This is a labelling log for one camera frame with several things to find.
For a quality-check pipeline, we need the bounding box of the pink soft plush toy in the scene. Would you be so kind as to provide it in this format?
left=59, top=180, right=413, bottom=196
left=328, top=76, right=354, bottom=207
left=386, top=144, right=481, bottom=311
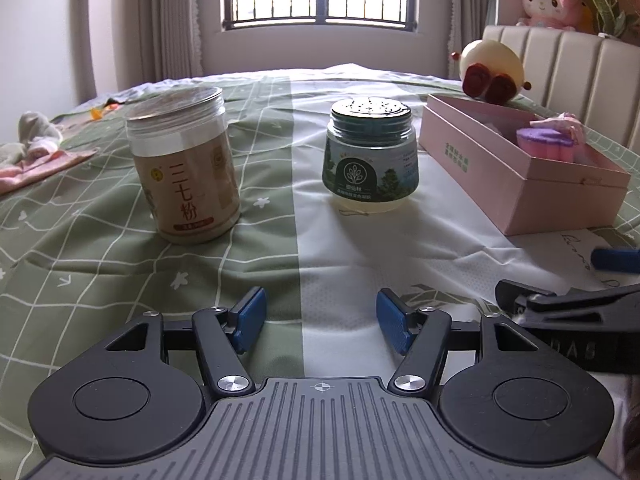
left=516, top=113, right=586, bottom=162

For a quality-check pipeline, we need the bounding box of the green checked bed sheet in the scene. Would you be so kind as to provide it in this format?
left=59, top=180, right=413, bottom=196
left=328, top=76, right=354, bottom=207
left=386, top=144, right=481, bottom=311
left=1, top=65, right=639, bottom=479

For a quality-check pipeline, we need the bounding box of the green label jar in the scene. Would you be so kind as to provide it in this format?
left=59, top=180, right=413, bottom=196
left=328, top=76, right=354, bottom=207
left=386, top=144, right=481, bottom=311
left=322, top=96, right=419, bottom=214

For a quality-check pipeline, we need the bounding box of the beige padded headboard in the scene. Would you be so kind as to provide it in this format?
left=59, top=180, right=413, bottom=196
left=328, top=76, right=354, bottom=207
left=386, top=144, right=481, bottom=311
left=483, top=25, right=639, bottom=153

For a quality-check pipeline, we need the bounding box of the pink cardboard box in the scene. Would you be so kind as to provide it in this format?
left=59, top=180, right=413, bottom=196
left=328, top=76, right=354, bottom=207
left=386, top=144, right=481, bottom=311
left=419, top=94, right=630, bottom=236

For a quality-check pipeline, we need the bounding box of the beige powder jar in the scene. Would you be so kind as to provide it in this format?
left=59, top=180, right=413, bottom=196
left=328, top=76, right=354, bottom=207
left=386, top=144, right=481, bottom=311
left=125, top=86, right=241, bottom=245

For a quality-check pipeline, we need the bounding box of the cream round plush toy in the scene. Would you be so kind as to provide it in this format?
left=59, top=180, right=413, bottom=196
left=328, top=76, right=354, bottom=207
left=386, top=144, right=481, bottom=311
left=450, top=39, right=532, bottom=105

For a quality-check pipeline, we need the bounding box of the green potted plant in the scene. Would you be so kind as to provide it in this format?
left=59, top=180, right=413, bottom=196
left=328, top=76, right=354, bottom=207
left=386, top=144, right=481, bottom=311
left=591, top=0, right=639, bottom=39

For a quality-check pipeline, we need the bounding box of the pink folded cloth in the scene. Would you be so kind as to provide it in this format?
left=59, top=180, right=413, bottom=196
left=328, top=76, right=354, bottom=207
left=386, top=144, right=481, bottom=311
left=0, top=150, right=99, bottom=196

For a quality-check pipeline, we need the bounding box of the small orange object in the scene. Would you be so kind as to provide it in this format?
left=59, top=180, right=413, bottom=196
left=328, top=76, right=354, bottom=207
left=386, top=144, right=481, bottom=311
left=90, top=103, right=122, bottom=120

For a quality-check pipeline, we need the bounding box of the pink bunny plush toy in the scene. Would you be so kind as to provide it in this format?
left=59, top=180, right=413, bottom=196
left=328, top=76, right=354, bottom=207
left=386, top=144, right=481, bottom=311
left=516, top=0, right=594, bottom=34

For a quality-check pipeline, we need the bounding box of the grey white plush toy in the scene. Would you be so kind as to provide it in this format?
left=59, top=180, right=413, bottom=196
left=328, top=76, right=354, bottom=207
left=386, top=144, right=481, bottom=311
left=1, top=112, right=63, bottom=168

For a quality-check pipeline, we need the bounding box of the grey curtain right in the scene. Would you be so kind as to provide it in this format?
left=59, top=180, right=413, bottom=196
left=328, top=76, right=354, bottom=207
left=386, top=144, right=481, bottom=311
left=447, top=0, right=497, bottom=53

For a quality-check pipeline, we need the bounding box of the grey curtain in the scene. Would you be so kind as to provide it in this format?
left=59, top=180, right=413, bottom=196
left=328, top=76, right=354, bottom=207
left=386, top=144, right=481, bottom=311
left=447, top=0, right=497, bottom=53
left=112, top=0, right=203, bottom=90

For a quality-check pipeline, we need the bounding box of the grey curtain left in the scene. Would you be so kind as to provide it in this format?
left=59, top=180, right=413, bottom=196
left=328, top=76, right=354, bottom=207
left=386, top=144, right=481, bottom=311
left=112, top=0, right=203, bottom=90

